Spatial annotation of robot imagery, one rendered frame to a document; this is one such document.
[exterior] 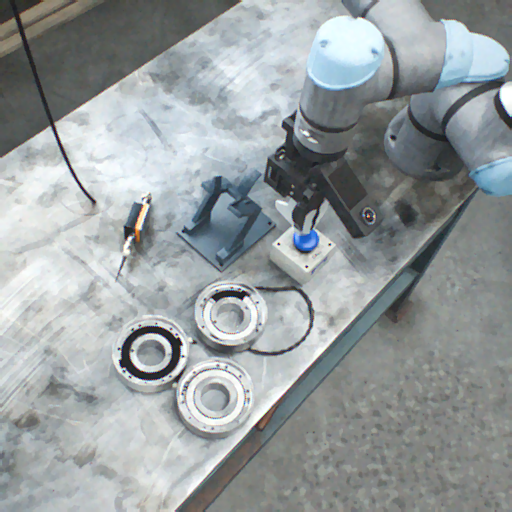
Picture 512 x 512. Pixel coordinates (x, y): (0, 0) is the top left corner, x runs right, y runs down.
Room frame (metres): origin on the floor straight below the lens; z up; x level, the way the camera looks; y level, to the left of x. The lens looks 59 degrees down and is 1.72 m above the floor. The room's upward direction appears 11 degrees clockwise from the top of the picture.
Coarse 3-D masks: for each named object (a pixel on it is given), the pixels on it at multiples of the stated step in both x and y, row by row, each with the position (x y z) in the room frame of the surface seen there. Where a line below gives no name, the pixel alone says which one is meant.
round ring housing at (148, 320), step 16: (144, 320) 0.40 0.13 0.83; (160, 320) 0.41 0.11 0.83; (144, 336) 0.38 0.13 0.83; (160, 336) 0.38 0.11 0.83; (176, 336) 0.39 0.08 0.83; (112, 352) 0.34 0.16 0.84; (144, 368) 0.33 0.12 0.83; (160, 368) 0.34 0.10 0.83; (176, 368) 0.34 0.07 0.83; (128, 384) 0.31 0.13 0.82; (144, 384) 0.31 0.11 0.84; (160, 384) 0.31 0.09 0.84
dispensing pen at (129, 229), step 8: (144, 200) 0.61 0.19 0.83; (136, 208) 0.58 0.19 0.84; (136, 216) 0.56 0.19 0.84; (128, 224) 0.55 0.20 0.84; (136, 224) 0.55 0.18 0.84; (128, 232) 0.54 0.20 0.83; (128, 240) 0.53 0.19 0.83; (136, 240) 0.54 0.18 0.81; (128, 248) 0.51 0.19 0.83; (128, 256) 0.50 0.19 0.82; (120, 264) 0.49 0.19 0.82
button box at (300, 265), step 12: (276, 240) 0.57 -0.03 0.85; (288, 240) 0.57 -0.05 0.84; (324, 240) 0.59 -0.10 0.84; (276, 252) 0.55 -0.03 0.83; (288, 252) 0.55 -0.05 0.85; (300, 252) 0.56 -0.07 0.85; (312, 252) 0.56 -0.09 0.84; (324, 252) 0.56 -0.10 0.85; (276, 264) 0.55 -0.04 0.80; (288, 264) 0.54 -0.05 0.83; (300, 264) 0.53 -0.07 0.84; (312, 264) 0.54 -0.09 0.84; (324, 264) 0.57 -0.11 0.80; (300, 276) 0.53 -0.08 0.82; (312, 276) 0.54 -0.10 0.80
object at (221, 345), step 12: (204, 288) 0.47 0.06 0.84; (216, 288) 0.48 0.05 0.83; (228, 288) 0.48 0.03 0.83; (252, 288) 0.48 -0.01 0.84; (228, 300) 0.46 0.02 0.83; (240, 300) 0.46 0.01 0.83; (252, 300) 0.47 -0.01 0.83; (216, 312) 0.44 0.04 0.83; (240, 312) 0.45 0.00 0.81; (264, 312) 0.45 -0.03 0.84; (204, 324) 0.41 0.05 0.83; (216, 324) 0.42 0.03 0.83; (240, 324) 0.43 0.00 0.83; (264, 324) 0.43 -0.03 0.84; (204, 336) 0.39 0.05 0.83; (252, 336) 0.41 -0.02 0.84; (216, 348) 0.39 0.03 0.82; (228, 348) 0.39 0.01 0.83; (240, 348) 0.39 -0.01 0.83
